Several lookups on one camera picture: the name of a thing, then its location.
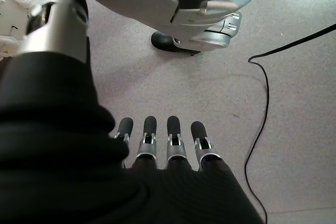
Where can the silver left robot leg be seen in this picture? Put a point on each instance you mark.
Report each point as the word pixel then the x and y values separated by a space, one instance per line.
pixel 194 22

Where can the white fringed cushion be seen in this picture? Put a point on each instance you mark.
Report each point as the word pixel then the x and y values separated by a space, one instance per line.
pixel 15 3

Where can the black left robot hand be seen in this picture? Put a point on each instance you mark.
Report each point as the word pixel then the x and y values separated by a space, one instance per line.
pixel 65 155

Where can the black left robot foot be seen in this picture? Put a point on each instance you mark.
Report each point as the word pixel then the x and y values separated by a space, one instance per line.
pixel 161 41

